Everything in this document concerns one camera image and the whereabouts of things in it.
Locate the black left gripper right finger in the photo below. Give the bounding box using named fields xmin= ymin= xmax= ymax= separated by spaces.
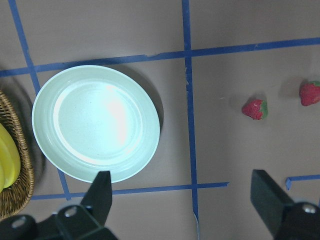
xmin=250 ymin=169 xmax=320 ymax=240

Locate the brown wicker basket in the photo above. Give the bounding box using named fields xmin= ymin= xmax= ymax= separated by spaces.
xmin=0 ymin=91 xmax=35 ymax=220

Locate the yellow banana bunch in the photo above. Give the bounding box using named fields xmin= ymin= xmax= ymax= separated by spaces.
xmin=0 ymin=124 xmax=21 ymax=192

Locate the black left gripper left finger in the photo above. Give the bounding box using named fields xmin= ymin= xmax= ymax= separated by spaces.
xmin=0 ymin=171 xmax=117 ymax=240

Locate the light green plate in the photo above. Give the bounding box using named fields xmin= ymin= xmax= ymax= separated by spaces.
xmin=32 ymin=65 xmax=161 ymax=183

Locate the red strawberry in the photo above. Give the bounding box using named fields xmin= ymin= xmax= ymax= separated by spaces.
xmin=241 ymin=99 xmax=269 ymax=120
xmin=299 ymin=80 xmax=320 ymax=107

